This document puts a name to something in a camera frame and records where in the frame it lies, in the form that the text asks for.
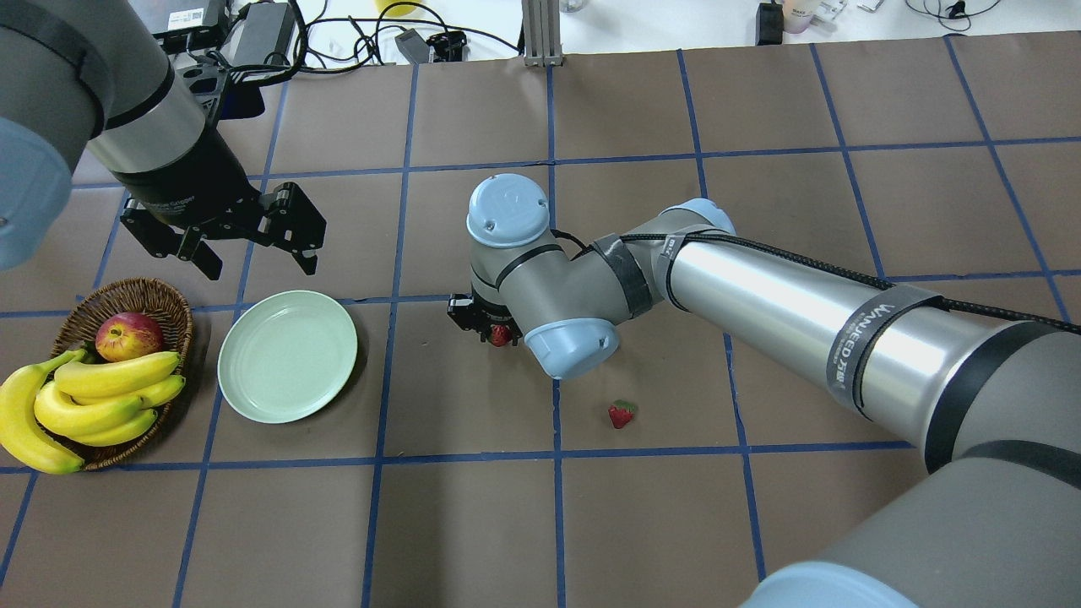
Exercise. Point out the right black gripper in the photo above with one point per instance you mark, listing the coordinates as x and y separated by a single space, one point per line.
467 314

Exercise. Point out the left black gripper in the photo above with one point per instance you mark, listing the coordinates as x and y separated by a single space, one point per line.
187 180

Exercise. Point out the strawberry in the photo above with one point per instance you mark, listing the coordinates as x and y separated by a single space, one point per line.
500 335
621 412

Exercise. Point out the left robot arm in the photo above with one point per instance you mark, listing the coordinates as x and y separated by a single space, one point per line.
88 75

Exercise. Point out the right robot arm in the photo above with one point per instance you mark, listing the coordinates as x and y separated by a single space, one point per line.
988 395

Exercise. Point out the light green plate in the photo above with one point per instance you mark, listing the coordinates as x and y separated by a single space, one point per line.
287 357

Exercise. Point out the red apple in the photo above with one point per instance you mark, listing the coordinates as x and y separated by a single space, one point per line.
127 336

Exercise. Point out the wicker basket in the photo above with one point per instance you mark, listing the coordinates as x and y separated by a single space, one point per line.
170 309

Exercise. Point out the black power adapter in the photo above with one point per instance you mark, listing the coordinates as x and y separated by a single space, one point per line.
265 35

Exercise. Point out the yellow banana bunch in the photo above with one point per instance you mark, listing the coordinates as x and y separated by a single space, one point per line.
51 406

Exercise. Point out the yellow tape roll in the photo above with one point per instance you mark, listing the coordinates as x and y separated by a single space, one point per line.
396 9

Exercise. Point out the aluminium frame post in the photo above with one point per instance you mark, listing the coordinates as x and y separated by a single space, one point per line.
541 33

